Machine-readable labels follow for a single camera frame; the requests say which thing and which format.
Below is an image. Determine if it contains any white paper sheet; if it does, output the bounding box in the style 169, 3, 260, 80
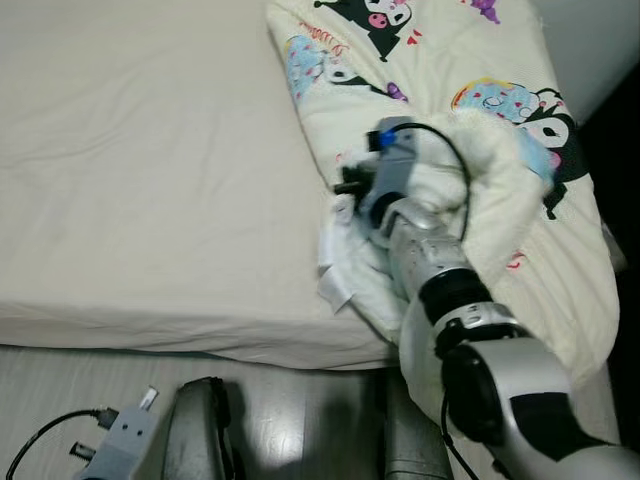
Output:
316, 230, 353, 313

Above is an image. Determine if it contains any cream cartoon print quilt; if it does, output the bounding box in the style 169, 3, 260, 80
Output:
265, 0, 621, 386

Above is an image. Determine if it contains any grey robot right leg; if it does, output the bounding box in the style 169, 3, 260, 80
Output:
383, 365, 456, 480

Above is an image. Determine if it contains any black bedside furniture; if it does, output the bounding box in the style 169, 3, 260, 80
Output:
580, 65, 640, 401

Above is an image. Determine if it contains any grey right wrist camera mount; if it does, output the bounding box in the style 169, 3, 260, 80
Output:
358, 117, 421, 216

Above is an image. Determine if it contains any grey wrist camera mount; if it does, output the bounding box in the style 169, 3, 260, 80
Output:
78, 387, 161, 480
358, 117, 421, 216

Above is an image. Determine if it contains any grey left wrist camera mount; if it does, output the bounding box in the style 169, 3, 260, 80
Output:
78, 387, 161, 480

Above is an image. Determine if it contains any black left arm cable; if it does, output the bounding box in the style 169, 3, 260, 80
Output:
5, 405, 113, 480

